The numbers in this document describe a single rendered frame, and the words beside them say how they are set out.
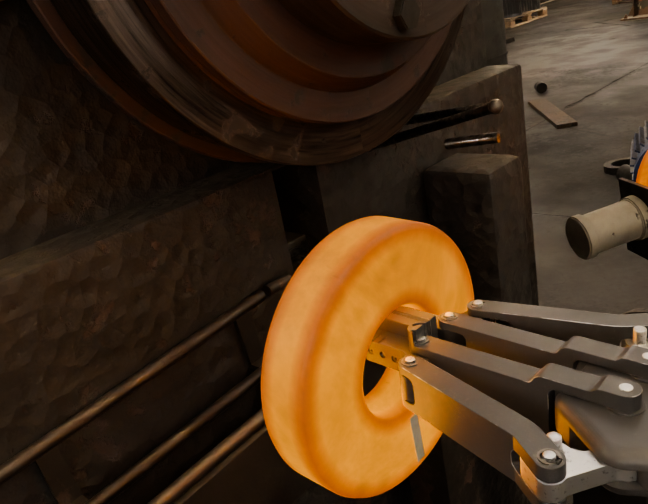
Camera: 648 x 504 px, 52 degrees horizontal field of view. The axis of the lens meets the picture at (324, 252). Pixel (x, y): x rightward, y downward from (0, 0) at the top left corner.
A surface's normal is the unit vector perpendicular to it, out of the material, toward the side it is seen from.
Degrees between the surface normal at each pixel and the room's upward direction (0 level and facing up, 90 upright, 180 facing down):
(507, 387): 90
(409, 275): 93
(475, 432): 89
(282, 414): 82
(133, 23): 90
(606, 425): 3
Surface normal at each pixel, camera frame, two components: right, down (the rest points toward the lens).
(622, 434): -0.15, -0.91
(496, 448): -0.82, 0.33
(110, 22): 0.72, 0.13
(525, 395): -0.67, 0.39
